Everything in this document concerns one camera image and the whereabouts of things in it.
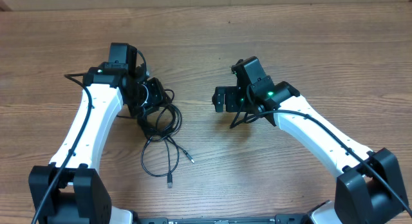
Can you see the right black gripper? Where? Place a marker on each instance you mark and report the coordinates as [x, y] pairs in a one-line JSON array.
[[232, 93]]

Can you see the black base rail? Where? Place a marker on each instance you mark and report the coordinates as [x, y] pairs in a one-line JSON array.
[[219, 220]]

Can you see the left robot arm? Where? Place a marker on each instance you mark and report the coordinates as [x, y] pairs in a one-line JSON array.
[[69, 188]]

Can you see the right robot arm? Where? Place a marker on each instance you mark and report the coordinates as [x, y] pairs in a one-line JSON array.
[[369, 184]]

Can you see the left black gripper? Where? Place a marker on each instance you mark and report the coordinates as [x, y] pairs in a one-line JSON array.
[[160, 98]]

